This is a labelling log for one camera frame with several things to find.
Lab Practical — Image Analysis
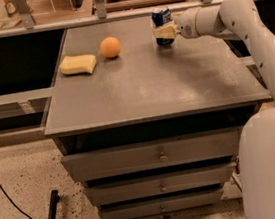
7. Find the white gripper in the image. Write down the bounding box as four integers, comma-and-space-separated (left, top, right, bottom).
152, 7, 200, 39

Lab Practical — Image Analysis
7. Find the blue pepsi can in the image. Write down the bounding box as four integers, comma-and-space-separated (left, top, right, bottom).
151, 6, 174, 47

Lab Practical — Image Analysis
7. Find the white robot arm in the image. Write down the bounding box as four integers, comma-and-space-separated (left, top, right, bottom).
152, 0, 275, 219

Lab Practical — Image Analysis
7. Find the orange ball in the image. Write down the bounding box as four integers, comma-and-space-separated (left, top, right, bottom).
100, 37, 121, 59

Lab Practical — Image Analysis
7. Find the grey drawer cabinet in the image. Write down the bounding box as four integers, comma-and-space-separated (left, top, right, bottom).
45, 17, 269, 211

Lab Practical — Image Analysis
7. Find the yellow sponge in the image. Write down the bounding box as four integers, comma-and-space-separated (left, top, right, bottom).
59, 54, 97, 75

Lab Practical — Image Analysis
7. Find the top grey drawer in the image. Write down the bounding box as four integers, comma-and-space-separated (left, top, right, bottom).
61, 127, 242, 182

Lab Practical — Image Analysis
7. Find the grey drawer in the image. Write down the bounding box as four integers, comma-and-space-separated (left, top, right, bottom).
85, 162, 235, 207
99, 188, 223, 219
61, 127, 242, 182

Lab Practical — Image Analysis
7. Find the middle grey drawer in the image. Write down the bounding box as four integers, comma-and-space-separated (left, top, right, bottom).
85, 162, 235, 207

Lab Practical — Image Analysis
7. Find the bottom grey drawer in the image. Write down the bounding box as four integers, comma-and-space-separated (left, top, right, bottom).
99, 188, 223, 219

